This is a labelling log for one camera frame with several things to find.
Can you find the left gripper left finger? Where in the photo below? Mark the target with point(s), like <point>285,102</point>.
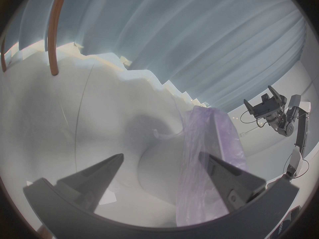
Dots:
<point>94,180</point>

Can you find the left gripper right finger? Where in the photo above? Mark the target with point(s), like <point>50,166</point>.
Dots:
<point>231,183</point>

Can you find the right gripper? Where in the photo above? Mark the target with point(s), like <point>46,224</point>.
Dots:
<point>266,109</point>

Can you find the purple plastic bag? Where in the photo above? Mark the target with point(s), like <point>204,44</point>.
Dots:
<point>196,133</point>

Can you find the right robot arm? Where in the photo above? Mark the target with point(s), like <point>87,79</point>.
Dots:
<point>286,128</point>

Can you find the white trash bin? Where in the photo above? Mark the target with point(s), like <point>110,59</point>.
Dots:
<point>159,183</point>

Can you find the pale blue curtain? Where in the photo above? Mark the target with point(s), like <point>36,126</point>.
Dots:
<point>199,33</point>

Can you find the white cushioned wooden chair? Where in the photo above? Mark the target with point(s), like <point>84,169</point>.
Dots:
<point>52,46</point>

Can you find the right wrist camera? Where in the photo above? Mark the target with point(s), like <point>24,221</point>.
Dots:
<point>265,98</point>

